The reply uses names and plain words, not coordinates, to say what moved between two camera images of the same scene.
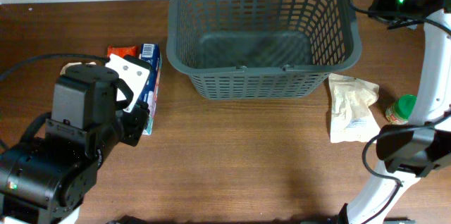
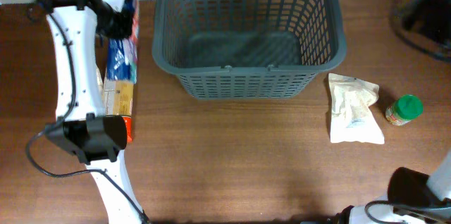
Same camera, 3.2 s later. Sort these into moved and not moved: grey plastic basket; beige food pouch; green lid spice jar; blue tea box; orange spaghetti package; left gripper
Moved: grey plastic basket; left gripper; orange spaghetti package; blue tea box
Not moved: beige food pouch; green lid spice jar
